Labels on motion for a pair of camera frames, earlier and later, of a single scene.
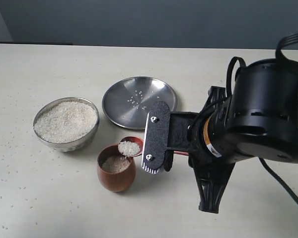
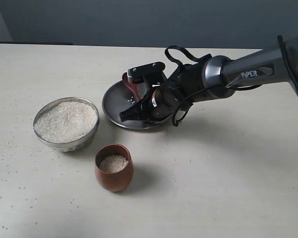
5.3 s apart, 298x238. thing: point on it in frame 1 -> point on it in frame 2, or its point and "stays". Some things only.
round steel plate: [127, 102] stays
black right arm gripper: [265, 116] -> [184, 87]
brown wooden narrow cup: [116, 171] stays
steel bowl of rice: [67, 124] stays
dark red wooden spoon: [132, 146] -> [131, 85]
